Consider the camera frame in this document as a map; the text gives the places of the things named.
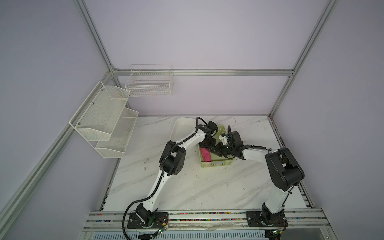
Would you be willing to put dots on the green perforated plastic basket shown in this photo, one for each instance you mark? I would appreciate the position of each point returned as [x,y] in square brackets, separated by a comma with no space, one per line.
[216,161]

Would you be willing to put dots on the white mesh lower shelf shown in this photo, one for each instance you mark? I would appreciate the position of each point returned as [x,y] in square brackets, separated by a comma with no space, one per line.
[116,147]

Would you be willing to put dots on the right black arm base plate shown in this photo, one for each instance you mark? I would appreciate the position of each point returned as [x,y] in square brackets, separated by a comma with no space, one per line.
[265,219]

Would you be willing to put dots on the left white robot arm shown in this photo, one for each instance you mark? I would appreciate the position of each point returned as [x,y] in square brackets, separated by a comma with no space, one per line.
[171,163]

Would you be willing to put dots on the aluminium front rail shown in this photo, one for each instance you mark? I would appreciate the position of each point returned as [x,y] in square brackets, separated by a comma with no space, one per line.
[209,220]

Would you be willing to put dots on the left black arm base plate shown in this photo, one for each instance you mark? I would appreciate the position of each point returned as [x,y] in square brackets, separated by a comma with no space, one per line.
[156,221]

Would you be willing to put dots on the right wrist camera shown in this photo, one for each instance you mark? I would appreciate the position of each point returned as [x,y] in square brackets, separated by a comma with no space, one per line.
[224,139]

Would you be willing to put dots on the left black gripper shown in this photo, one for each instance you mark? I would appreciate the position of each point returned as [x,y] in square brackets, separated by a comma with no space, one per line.
[212,146]

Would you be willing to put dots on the white plastic tray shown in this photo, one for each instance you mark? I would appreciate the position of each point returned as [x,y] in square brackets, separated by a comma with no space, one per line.
[183,127]

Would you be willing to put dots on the white wire wall basket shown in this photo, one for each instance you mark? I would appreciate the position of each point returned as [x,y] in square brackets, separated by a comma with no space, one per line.
[150,80]

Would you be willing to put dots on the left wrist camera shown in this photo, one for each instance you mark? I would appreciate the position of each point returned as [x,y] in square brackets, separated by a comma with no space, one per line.
[212,127]

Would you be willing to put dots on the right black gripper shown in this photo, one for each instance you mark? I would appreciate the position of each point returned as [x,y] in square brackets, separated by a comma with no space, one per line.
[218,147]

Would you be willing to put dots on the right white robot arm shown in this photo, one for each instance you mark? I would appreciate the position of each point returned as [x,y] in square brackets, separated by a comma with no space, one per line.
[285,172]

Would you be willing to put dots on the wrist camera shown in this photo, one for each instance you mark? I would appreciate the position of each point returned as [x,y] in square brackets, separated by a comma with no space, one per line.
[212,127]
[224,139]

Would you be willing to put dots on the aluminium frame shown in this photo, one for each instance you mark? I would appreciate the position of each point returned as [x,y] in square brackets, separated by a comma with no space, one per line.
[21,198]

